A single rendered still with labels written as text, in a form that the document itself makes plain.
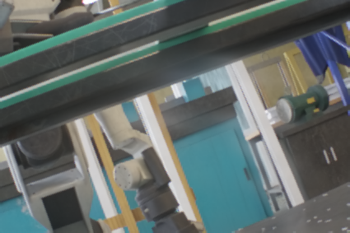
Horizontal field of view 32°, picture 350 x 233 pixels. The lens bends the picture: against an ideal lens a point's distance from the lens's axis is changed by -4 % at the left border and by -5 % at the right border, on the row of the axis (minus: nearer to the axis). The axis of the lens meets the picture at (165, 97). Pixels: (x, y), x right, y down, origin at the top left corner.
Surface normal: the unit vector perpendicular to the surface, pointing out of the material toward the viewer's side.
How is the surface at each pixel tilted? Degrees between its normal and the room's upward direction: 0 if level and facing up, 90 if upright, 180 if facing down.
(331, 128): 90
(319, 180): 90
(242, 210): 90
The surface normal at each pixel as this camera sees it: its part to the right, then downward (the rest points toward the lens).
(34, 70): 0.05, -0.17
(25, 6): 0.68, -0.33
